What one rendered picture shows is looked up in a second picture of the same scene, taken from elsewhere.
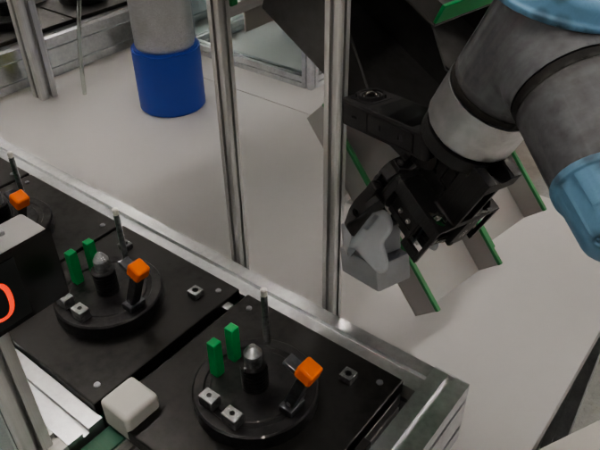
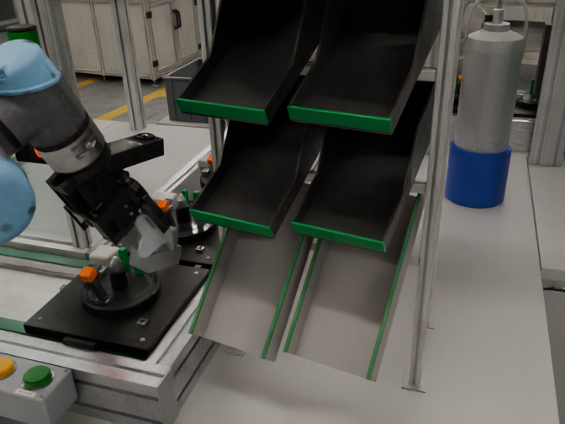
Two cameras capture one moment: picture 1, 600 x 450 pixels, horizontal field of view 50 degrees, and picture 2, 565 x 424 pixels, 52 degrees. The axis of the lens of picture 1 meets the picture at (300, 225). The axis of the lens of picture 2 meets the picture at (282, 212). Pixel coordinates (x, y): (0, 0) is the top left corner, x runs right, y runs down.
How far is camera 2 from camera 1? 0.98 m
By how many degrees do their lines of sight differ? 59
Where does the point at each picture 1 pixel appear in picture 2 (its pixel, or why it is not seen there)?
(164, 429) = not seen: hidden behind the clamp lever
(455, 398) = (141, 382)
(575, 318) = not seen: outside the picture
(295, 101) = (554, 246)
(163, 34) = (465, 134)
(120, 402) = (100, 250)
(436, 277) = (236, 331)
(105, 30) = (514, 130)
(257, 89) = (547, 223)
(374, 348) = (180, 335)
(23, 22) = not seen: hidden behind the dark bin
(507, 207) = (364, 358)
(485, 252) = (269, 344)
